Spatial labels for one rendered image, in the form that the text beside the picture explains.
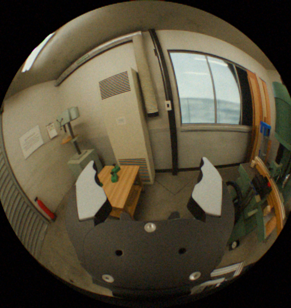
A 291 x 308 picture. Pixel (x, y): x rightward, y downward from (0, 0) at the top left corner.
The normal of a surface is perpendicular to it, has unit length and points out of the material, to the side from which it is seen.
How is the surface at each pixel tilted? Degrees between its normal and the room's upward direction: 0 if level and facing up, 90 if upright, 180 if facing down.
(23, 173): 90
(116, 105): 90
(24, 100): 90
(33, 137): 90
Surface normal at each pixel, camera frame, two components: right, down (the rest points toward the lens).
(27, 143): 0.97, -0.05
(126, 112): -0.18, 0.51
